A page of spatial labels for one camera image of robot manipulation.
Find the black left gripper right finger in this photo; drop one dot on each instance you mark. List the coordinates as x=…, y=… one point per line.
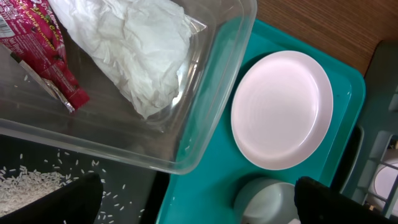
x=316, y=203

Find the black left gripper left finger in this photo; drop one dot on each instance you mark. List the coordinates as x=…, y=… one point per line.
x=77, y=202

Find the grey small bowl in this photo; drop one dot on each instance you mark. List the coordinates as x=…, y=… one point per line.
x=263, y=201

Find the pile of rice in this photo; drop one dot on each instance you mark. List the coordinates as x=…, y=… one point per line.
x=28, y=186

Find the pink small bowl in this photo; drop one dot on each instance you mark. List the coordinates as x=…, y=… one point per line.
x=383, y=182

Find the pink plate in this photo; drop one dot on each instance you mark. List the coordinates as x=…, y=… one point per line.
x=282, y=110

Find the white napkin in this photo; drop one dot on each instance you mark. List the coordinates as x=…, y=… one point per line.
x=139, y=45

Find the red wrapper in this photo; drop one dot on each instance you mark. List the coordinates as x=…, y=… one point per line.
x=30, y=30

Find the grey dishwasher rack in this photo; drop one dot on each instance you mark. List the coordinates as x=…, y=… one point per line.
x=374, y=137

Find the black tray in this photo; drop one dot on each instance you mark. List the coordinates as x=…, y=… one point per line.
x=130, y=186

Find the teal plastic tray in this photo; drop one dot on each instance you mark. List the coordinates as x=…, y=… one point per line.
x=207, y=193

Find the clear plastic bin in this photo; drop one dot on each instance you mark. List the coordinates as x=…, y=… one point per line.
x=172, y=140

